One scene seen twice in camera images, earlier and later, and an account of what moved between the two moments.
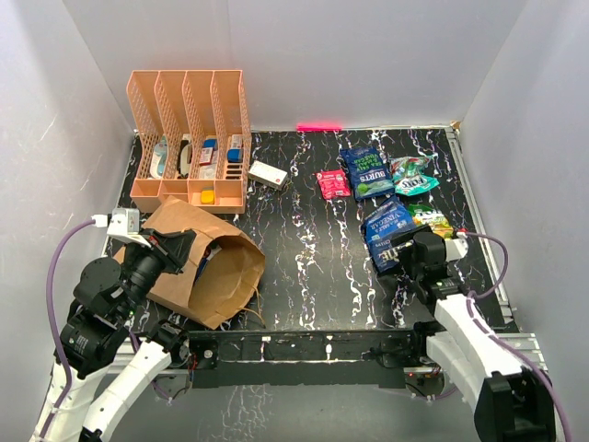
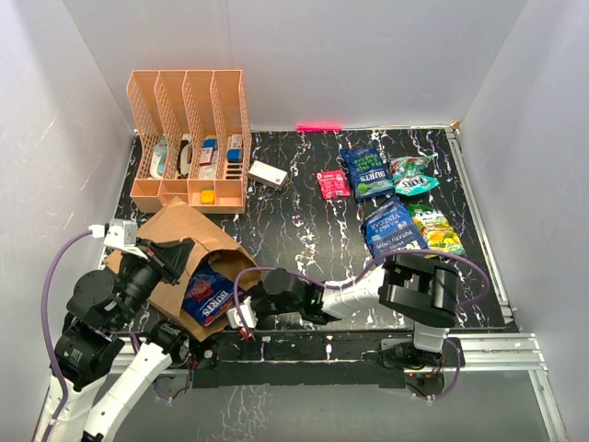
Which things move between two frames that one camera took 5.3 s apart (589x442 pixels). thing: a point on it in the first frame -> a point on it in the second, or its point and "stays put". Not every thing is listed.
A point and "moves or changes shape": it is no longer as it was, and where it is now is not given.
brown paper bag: (223, 276) moves or changes shape
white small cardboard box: (270, 176) stays put
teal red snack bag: (408, 177) stays put
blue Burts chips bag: (368, 172) stays put
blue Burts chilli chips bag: (211, 251) -> (208, 295)
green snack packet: (424, 215) stays put
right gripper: (408, 237) -> (253, 292)
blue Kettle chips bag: (382, 225) stays put
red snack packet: (333, 183) stays put
